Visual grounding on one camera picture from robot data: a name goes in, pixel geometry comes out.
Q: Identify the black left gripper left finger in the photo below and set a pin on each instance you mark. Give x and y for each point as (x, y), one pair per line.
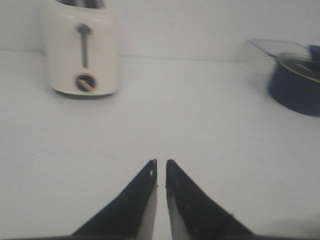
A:
(131, 213)

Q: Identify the clear container blue rim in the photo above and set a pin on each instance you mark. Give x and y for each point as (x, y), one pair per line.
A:
(272, 48)

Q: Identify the dark blue saucepan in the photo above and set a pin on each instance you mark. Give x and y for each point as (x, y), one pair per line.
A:
(294, 92)

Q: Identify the white toaster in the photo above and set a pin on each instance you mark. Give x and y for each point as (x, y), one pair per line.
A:
(81, 47)

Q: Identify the glass pot lid blue knob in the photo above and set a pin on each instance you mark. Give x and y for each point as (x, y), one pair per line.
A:
(306, 66)

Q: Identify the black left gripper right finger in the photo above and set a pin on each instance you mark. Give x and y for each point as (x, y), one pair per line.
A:
(192, 213)

